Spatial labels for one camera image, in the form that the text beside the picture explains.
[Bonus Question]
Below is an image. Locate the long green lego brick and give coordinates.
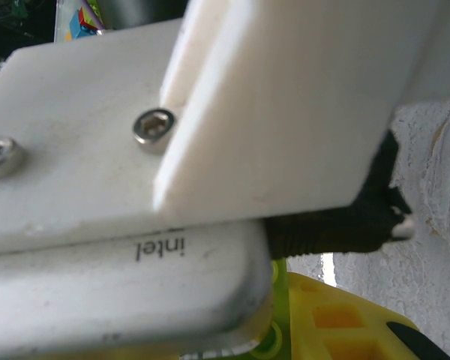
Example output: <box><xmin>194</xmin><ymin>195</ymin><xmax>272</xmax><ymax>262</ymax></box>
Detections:
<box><xmin>253</xmin><ymin>258</ymin><xmax>292</xmax><ymax>360</ymax></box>

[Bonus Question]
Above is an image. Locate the colourful lego box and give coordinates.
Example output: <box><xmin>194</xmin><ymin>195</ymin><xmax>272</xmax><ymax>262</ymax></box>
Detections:
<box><xmin>54</xmin><ymin>0</ymin><xmax>108</xmax><ymax>43</ymax></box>

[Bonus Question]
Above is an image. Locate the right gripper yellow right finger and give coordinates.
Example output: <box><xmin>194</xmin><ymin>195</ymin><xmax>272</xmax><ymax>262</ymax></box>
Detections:
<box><xmin>286</xmin><ymin>272</ymin><xmax>450</xmax><ymax>360</ymax></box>

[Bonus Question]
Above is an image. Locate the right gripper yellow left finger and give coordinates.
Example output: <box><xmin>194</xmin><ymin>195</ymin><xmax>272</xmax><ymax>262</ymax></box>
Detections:
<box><xmin>97</xmin><ymin>343</ymin><xmax>196</xmax><ymax>360</ymax></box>

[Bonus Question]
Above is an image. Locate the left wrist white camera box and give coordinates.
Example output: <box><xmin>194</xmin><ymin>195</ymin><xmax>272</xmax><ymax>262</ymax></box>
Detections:
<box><xmin>0</xmin><ymin>0</ymin><xmax>450</xmax><ymax>357</ymax></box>

